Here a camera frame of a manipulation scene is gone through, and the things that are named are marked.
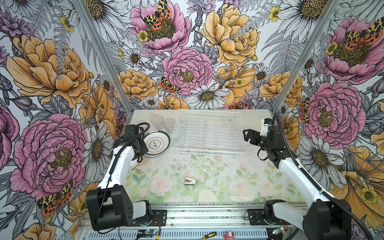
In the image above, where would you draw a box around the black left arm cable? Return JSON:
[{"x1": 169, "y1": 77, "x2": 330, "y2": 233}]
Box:
[{"x1": 95, "y1": 122, "x2": 151, "y2": 235}]

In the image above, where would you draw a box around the aluminium corner post left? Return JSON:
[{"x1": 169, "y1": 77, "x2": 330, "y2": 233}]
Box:
[{"x1": 74, "y1": 1, "x2": 134, "y2": 118}]

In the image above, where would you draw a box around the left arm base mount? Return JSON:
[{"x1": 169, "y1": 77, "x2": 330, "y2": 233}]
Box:
[{"x1": 129, "y1": 209, "x2": 168, "y2": 227}]

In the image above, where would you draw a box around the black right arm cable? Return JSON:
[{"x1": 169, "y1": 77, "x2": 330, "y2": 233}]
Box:
[{"x1": 272, "y1": 112, "x2": 374, "y2": 240}]

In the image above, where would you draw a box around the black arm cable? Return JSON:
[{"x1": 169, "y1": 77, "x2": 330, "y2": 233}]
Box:
[
  {"x1": 95, "y1": 122, "x2": 151, "y2": 235},
  {"x1": 272, "y1": 112, "x2": 374, "y2": 240}
]

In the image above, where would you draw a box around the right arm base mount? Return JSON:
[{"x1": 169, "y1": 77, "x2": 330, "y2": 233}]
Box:
[{"x1": 243, "y1": 200, "x2": 287, "y2": 226}]

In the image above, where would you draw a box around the white wire dish rack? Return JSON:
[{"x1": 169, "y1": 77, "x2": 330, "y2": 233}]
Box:
[{"x1": 171, "y1": 110, "x2": 247, "y2": 157}]

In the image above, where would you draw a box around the aluminium corner post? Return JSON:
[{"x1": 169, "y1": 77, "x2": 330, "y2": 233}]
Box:
[
  {"x1": 270, "y1": 0, "x2": 341, "y2": 114},
  {"x1": 74, "y1": 1, "x2": 134, "y2": 118}
]

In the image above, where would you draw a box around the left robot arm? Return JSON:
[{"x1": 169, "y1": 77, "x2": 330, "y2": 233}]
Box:
[{"x1": 86, "y1": 122, "x2": 153, "y2": 234}]

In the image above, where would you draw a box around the green circuit board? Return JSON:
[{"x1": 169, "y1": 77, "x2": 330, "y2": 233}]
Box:
[{"x1": 136, "y1": 229, "x2": 159, "y2": 240}]

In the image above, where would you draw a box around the lime green plastic bowl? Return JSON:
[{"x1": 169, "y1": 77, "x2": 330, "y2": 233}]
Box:
[{"x1": 129, "y1": 160, "x2": 138, "y2": 170}]

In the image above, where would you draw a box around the teal rimmed back plate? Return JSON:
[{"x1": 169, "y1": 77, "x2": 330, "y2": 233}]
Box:
[{"x1": 144, "y1": 131, "x2": 171, "y2": 158}]

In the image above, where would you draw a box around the aluminium corner post right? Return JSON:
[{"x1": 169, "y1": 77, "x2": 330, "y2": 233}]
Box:
[{"x1": 270, "y1": 0, "x2": 341, "y2": 114}]

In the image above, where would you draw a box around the yellow black screwdriver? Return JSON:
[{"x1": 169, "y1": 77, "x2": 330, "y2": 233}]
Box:
[{"x1": 198, "y1": 232, "x2": 217, "y2": 240}]

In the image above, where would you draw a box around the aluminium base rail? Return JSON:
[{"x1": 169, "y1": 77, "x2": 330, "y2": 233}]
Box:
[{"x1": 74, "y1": 202, "x2": 331, "y2": 240}]

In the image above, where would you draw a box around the clear plastic glass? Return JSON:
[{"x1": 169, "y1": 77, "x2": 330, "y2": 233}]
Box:
[
  {"x1": 164, "y1": 119, "x2": 176, "y2": 134},
  {"x1": 151, "y1": 115, "x2": 164, "y2": 131},
  {"x1": 135, "y1": 120, "x2": 147, "y2": 125}
]

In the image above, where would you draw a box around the floral table mat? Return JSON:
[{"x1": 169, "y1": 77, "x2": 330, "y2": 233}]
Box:
[{"x1": 125, "y1": 149, "x2": 304, "y2": 204}]

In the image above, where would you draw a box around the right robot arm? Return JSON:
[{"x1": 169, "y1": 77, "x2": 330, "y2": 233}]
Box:
[{"x1": 243, "y1": 124, "x2": 352, "y2": 240}]

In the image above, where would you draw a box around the pink small toy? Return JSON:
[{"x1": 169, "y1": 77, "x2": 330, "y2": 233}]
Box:
[{"x1": 224, "y1": 231, "x2": 235, "y2": 240}]

